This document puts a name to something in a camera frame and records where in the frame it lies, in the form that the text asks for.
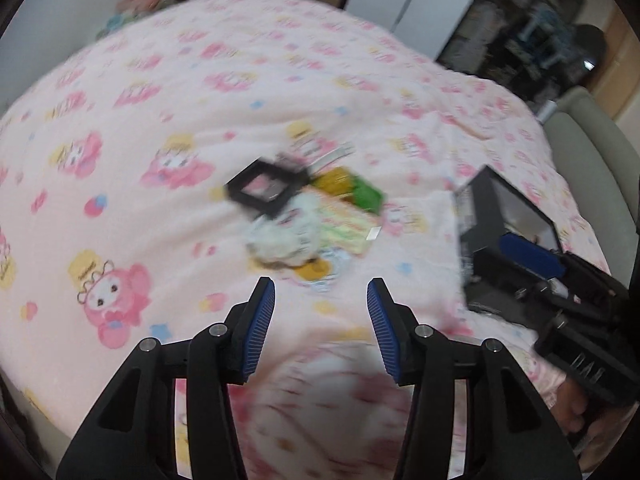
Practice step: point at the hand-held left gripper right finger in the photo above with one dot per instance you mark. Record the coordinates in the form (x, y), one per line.
(382, 330)

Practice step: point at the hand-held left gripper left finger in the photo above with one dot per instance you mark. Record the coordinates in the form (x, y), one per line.
(260, 330)

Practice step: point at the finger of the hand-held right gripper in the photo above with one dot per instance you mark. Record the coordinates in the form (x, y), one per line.
(505, 280)
(530, 255)

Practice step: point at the black cardboard box container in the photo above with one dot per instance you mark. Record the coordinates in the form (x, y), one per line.
(480, 220)

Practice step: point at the person's right hand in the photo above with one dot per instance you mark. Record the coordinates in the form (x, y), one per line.
(575, 407)

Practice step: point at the small yellow object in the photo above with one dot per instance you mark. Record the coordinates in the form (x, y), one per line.
(312, 269)

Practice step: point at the white fluffy item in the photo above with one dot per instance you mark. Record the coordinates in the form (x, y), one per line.
(280, 240)

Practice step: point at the person's pink printed pajamas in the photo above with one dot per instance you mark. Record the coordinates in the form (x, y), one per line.
(325, 410)

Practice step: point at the beige sofa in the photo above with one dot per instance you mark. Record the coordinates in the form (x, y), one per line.
(595, 170)

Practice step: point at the pastel printed packet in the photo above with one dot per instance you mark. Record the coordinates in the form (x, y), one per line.
(345, 225)

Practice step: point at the green packet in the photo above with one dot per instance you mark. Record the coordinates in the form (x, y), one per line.
(367, 194)

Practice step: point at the dark cluttered shelf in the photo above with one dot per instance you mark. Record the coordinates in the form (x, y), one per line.
(530, 25)

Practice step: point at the pink printed blanket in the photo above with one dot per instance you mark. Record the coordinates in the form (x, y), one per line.
(150, 100)

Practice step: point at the white wardrobe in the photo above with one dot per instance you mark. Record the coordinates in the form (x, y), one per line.
(420, 0)

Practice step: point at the plush toy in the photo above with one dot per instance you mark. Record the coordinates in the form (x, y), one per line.
(135, 10)

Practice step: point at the black square frame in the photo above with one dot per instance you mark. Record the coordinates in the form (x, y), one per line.
(239, 194)

